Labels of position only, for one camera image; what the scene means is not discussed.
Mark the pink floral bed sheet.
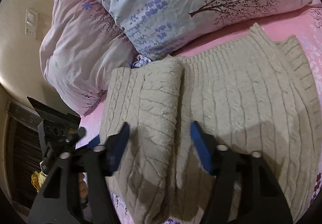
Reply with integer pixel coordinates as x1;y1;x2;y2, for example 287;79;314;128
75;0;322;224

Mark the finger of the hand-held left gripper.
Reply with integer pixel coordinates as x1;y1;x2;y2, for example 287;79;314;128
75;127;104;151

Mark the white wall switch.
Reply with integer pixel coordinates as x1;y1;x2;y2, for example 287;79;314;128
25;8;39;26

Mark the white wall socket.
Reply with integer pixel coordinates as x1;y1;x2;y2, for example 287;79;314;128
25;25;38;40

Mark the yellow cloth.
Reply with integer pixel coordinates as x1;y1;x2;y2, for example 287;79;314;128
31;170;48;192

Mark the beige cable-knit sweater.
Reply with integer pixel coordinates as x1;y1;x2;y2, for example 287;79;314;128
99;23;319;224

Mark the pale blue tree-print pillow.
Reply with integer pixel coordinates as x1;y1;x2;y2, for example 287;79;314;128
62;0;315;62

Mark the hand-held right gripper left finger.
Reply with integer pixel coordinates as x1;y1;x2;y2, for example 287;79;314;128
26;122;131;224

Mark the pink floral pillow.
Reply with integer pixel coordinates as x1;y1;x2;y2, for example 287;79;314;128
39;0;137;117

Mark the dark wooden cabinet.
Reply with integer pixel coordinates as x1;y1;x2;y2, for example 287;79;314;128
5;98;51;209

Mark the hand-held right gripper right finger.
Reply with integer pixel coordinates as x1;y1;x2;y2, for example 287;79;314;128
190;121;293;224

